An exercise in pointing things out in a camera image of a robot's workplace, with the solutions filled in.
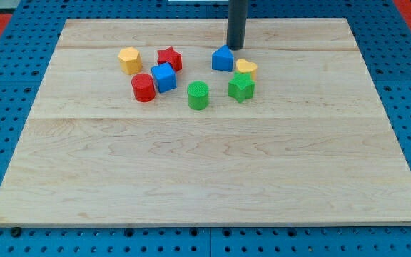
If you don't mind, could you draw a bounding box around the black cylindrical robot arm rod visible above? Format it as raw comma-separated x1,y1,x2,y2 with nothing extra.
226,0,249,51

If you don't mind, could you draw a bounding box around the yellow hexagon block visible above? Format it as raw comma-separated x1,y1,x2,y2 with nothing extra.
118,47,143,75

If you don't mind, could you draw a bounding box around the green cylinder block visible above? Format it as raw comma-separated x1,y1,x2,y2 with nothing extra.
187,81,209,110

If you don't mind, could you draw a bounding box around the green star block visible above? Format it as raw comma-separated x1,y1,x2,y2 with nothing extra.
228,72,255,103

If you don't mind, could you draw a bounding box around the blue cube block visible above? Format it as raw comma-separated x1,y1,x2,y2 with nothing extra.
151,63,177,93

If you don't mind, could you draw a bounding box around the blue triangle block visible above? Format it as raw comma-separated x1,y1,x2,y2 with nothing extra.
211,45,234,72

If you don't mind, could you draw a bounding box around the yellow heart block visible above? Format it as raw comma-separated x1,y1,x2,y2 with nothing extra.
235,59,258,81

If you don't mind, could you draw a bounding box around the red cylinder block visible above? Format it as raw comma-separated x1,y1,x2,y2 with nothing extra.
131,73,156,102

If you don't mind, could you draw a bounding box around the red star block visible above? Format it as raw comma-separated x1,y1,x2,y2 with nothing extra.
157,46,183,72

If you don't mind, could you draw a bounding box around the light wooden board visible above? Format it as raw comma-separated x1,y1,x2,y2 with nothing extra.
0,18,411,228

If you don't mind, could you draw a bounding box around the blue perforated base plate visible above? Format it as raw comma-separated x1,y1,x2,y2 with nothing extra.
0,0,411,256

